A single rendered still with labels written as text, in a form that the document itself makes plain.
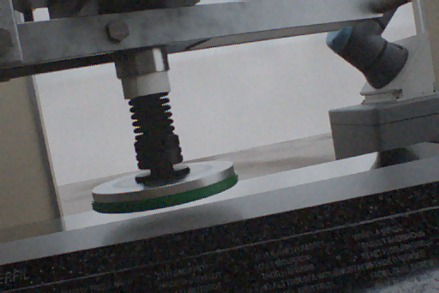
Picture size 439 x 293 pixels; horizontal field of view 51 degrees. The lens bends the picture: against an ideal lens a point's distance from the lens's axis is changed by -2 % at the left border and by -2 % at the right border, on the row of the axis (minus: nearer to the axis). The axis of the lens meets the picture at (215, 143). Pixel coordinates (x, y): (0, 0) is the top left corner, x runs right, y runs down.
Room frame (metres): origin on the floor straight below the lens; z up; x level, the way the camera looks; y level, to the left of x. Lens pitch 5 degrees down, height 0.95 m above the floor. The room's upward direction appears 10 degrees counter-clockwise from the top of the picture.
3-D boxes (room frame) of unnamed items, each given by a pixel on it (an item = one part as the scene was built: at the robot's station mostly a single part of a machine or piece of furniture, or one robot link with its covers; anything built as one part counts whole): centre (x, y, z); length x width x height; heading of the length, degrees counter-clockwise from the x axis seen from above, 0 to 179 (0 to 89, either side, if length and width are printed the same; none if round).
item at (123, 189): (0.69, 0.09, 0.85); 0.21 x 0.21 x 0.01
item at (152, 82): (0.69, 0.09, 1.00); 0.07 x 0.07 x 0.04
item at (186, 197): (0.69, 0.09, 0.85); 0.22 x 0.22 x 0.04
